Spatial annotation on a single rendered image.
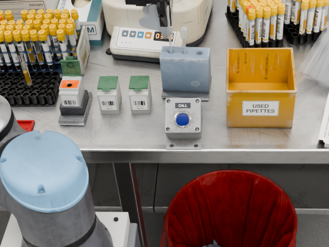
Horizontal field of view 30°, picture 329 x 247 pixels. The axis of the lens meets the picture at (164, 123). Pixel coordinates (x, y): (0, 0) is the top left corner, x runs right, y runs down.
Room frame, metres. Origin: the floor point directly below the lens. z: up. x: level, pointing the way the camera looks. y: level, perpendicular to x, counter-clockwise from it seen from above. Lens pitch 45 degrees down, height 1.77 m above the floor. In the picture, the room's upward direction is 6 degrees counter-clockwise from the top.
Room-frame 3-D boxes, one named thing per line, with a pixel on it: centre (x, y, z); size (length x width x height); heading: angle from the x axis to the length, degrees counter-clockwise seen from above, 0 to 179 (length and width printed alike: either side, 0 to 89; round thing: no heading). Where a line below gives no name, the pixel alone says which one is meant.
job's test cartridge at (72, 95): (0.95, 0.18, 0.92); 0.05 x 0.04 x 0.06; 170
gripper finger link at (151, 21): (0.98, 0.00, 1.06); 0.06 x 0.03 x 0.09; 77
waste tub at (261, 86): (0.91, -0.20, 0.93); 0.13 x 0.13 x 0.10; 81
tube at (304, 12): (1.11, -0.33, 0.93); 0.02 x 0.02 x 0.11
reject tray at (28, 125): (0.90, 0.31, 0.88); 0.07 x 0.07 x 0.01; 82
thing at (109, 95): (0.96, 0.11, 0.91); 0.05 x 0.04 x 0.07; 172
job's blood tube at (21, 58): (1.03, 0.28, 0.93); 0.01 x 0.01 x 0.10
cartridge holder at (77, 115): (0.95, 0.18, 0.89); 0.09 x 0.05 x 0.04; 170
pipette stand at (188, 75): (0.99, -0.06, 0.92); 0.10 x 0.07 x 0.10; 77
